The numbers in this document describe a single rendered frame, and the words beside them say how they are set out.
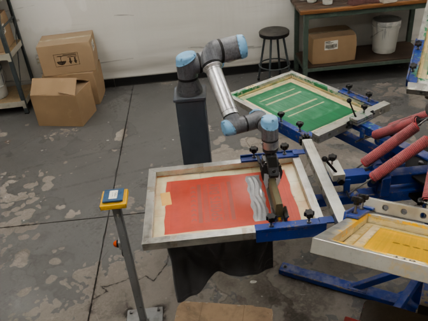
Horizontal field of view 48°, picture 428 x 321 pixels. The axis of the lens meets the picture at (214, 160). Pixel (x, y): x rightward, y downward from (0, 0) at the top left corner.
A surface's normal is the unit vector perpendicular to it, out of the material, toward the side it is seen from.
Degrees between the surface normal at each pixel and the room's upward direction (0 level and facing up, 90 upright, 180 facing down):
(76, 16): 90
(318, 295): 0
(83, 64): 90
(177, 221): 0
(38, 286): 0
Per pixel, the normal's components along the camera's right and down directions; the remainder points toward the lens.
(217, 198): -0.08, -0.84
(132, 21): 0.07, 0.53
